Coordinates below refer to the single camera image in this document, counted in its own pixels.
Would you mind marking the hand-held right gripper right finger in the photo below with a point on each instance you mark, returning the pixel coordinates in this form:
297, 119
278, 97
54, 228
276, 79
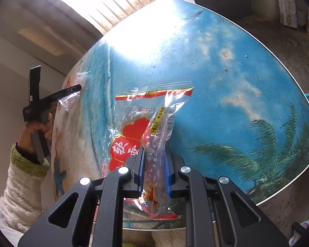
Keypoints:
168, 171

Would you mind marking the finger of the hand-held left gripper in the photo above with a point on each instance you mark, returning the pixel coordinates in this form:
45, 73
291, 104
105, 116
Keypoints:
64, 92

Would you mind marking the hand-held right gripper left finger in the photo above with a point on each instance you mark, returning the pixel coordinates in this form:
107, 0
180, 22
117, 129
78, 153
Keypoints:
141, 171

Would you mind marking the small clear plastic bag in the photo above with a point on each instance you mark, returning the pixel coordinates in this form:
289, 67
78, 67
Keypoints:
72, 103

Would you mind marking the clear red print plastic bag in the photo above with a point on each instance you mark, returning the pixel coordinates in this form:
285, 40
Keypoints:
130, 133

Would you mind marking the person's left forearm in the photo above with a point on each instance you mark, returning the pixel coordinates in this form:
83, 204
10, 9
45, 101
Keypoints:
15, 185

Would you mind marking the person's left hand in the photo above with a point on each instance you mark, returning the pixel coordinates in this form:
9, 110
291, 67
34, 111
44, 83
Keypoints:
27, 133

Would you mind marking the white fluffy rug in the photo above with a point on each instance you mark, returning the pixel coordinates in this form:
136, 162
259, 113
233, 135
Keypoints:
164, 236

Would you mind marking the window railing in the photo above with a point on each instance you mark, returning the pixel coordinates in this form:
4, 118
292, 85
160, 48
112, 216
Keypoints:
128, 2

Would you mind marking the toilet paper pack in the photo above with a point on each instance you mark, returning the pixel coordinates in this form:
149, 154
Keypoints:
287, 2

